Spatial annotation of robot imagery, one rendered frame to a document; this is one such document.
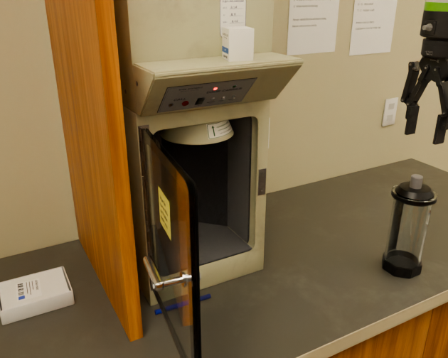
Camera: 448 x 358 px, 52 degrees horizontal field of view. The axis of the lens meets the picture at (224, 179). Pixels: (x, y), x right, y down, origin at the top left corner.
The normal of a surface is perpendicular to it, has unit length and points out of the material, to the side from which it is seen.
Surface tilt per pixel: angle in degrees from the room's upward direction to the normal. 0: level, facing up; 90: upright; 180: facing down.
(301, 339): 0
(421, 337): 90
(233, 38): 90
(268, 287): 0
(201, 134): 66
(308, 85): 90
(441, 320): 90
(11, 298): 0
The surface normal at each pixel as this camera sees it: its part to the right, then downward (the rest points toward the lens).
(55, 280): 0.00, -0.92
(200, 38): 0.48, 0.35
